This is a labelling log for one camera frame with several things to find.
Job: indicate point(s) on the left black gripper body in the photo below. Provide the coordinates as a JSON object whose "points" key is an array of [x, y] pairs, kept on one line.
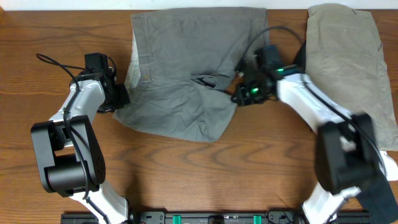
{"points": [[120, 98]]}

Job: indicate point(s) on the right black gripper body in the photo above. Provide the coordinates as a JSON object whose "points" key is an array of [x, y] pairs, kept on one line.
{"points": [[254, 93]]}

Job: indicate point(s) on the grey shorts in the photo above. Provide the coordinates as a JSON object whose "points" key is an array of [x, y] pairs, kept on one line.
{"points": [[181, 64]]}

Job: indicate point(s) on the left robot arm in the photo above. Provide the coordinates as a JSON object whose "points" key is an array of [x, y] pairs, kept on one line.
{"points": [[68, 155]]}

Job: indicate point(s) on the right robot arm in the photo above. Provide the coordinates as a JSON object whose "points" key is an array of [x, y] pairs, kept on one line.
{"points": [[349, 167]]}

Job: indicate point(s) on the black garment with logo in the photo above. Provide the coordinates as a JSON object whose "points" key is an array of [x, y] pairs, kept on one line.
{"points": [[301, 56]]}

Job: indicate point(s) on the khaki shorts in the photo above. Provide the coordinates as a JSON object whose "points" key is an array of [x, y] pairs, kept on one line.
{"points": [[345, 59]]}

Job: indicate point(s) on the white garment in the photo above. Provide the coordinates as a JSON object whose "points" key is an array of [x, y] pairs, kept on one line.
{"points": [[388, 166]]}

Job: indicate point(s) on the dark navy garment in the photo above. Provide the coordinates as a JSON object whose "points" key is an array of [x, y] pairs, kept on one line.
{"points": [[379, 201]]}

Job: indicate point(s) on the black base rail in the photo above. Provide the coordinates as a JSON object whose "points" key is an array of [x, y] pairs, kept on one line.
{"points": [[270, 217]]}

